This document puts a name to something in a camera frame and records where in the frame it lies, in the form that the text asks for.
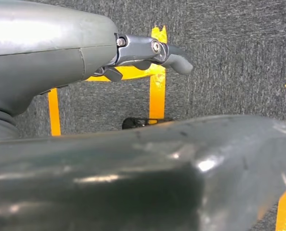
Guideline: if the dark glossy robot body shell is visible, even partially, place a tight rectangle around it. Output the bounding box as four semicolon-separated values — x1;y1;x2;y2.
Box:
0;115;286;231

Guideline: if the torn yellow floor tape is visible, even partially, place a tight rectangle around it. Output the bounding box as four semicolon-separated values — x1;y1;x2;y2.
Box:
48;25;168;137

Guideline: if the small black floor object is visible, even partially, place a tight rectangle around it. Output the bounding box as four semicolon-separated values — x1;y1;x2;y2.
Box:
122;117;173;130

